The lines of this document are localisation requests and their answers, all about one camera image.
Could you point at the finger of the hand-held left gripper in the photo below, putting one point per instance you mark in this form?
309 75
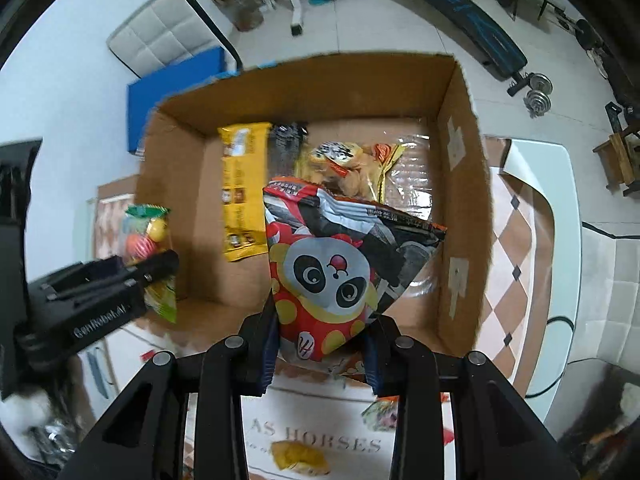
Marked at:
155 266

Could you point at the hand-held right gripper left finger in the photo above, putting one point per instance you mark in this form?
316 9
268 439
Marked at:
267 355

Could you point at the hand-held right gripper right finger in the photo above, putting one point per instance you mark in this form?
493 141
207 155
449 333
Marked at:
372 365

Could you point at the colourful candy packet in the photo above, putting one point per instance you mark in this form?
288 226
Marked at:
145 230

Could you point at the red black panda snack packet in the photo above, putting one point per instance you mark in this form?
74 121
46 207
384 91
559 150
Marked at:
325 280

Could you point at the brown cardboard box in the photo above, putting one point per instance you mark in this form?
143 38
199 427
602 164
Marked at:
350 90

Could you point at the small yellow snack packet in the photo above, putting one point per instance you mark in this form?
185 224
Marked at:
300 457

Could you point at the long yellow snack packet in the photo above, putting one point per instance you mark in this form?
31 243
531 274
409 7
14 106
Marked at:
242 185

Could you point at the brown diamond pattern mat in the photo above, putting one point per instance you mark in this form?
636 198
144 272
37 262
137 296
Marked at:
515 270

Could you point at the blue folder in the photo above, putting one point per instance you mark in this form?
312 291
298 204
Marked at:
175 85

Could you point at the clear bag of yellow pastries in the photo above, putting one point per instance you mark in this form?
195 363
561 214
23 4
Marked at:
345 165

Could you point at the white quilted cushion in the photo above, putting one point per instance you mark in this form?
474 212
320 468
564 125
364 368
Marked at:
160 30

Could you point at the dark clutter pile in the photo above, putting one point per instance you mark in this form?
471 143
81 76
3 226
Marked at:
605 425

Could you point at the brown clutter pile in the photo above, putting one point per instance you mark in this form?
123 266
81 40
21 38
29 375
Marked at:
245 5

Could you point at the metal dumbbell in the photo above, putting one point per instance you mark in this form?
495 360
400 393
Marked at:
537 104
540 81

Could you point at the wooden stool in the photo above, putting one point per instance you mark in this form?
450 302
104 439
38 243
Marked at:
620 155

